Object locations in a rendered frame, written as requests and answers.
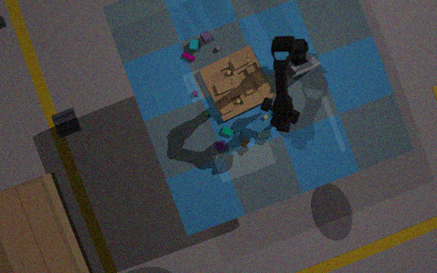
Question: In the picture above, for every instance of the magenta rectangular bar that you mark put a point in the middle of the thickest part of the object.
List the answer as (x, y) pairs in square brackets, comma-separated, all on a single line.
[(189, 57)]

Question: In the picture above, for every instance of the small orange flat tile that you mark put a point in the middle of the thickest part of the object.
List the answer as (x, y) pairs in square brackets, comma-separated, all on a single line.
[(244, 143)]

